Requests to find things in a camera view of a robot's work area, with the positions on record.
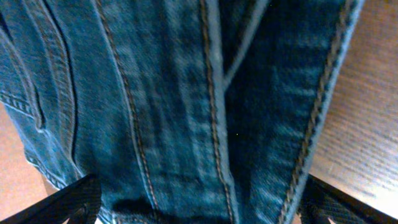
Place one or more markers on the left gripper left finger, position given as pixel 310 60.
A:
pixel 79 202

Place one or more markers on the dark blue jeans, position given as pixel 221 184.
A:
pixel 188 111

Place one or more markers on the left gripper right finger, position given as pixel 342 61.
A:
pixel 323 203

